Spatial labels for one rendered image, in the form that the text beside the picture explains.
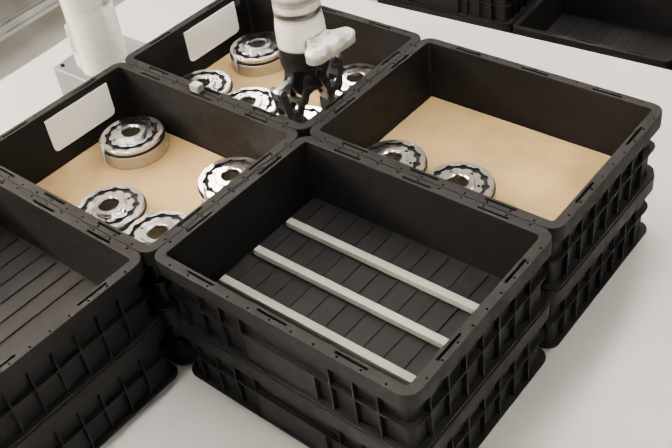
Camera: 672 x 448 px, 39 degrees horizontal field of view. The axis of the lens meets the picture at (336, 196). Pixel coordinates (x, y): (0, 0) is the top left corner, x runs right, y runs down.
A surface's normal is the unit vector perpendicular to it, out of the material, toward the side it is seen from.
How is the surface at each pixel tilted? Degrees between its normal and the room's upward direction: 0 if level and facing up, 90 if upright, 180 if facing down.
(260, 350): 90
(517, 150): 0
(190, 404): 0
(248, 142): 90
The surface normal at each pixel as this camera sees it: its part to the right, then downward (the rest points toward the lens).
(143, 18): -0.11, -0.77
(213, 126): -0.62, 0.55
